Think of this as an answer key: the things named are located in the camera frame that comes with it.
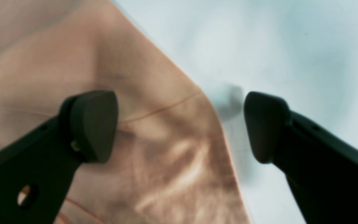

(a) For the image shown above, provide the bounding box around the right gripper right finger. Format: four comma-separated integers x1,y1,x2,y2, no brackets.
244,91,358,224

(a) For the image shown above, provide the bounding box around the peach t-shirt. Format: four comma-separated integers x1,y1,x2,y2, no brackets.
0,0,250,224

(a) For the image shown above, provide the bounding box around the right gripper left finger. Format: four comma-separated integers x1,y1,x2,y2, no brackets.
0,91,118,224

